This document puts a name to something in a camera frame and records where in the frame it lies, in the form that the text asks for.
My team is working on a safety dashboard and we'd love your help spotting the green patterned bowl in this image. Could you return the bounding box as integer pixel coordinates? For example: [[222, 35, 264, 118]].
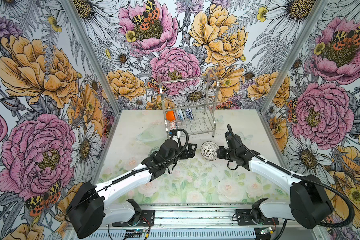
[[149, 146, 160, 156]]

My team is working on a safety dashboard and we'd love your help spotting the white brown lattice bowl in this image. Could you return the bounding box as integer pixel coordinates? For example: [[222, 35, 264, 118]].
[[201, 141, 219, 161]]

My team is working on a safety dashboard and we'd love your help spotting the dark blue dotted bowl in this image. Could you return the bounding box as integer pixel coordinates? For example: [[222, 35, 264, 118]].
[[185, 108, 194, 120]]

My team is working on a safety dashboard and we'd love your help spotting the blue floral bowl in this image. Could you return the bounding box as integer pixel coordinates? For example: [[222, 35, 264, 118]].
[[176, 110, 185, 122]]

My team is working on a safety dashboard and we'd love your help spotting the plain orange bowl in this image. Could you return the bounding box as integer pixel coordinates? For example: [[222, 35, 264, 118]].
[[166, 111, 176, 122]]

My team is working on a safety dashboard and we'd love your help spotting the steel two-tier dish rack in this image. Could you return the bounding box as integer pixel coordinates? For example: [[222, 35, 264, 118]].
[[157, 70, 220, 137]]

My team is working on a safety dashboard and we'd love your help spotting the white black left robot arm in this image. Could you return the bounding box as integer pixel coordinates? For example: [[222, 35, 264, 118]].
[[65, 139, 197, 239]]

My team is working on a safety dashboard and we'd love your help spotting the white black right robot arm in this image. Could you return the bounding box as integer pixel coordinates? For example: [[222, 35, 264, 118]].
[[217, 132, 334, 229]]

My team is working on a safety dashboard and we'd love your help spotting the green circuit board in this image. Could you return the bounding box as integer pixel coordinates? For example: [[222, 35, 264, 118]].
[[123, 229, 151, 240]]

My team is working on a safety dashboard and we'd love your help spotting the white perforated vent strip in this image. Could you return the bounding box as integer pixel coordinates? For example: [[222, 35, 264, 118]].
[[85, 228, 257, 240]]

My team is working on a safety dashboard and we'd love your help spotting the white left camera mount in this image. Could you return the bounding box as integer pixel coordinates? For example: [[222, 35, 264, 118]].
[[171, 136, 181, 146]]

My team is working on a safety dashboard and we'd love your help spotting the right black corrugated cable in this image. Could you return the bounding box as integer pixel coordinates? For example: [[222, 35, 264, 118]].
[[226, 124, 355, 228]]

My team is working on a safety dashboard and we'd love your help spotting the black corrugated cable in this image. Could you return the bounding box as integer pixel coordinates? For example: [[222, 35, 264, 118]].
[[226, 124, 355, 228], [65, 128, 190, 223]]

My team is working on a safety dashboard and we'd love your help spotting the left black corrugated cable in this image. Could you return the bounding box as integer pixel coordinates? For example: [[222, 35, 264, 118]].
[[65, 128, 190, 223]]

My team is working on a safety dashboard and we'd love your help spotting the aluminium mounting rail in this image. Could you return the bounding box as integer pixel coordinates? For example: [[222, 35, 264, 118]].
[[65, 203, 323, 230]]

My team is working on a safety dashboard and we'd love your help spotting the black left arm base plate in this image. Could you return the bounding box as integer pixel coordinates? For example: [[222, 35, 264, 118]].
[[112, 210, 156, 227]]

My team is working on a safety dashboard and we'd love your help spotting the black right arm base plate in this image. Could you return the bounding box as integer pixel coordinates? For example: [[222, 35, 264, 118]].
[[232, 209, 280, 226]]

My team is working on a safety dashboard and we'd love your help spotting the right aluminium frame post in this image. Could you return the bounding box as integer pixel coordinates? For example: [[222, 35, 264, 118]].
[[259, 1, 329, 114]]

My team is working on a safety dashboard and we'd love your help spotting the aluminium frame post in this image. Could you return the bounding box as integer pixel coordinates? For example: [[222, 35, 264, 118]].
[[62, 1, 121, 117], [259, 1, 329, 114]]

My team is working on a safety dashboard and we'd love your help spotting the left aluminium frame post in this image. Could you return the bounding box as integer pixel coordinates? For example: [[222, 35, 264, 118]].
[[62, 1, 121, 117]]

